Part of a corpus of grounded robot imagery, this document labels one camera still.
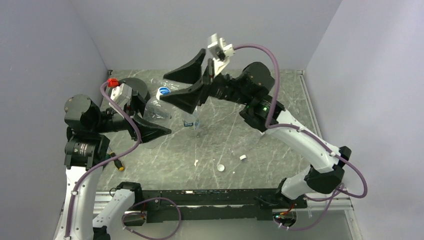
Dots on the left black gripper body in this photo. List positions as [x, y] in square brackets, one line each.
[125, 124]

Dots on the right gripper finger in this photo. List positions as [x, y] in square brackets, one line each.
[187, 99]
[190, 72]

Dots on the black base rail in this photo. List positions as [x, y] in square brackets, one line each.
[214, 204]

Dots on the yellow tipped screwdriver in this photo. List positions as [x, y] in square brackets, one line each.
[117, 162]

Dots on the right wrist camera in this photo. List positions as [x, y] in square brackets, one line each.
[220, 51]

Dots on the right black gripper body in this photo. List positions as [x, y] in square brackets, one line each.
[210, 88]

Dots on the labelled water bottle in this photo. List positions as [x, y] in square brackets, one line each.
[191, 122]

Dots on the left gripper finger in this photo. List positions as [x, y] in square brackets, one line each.
[150, 131]
[139, 99]

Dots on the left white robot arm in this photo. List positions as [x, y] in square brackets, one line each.
[86, 154]

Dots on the clear bottle white cap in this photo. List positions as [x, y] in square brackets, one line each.
[157, 111]

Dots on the blue white bottle cap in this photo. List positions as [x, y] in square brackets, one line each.
[162, 91]

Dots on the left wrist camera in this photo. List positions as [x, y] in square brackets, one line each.
[121, 93]

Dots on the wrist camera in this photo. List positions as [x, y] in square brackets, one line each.
[220, 51]
[121, 93]

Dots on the black spool disc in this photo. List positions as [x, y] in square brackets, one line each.
[134, 82]

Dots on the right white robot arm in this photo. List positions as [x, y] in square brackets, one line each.
[251, 89]

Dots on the loose white cap near front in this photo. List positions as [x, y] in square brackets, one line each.
[220, 167]

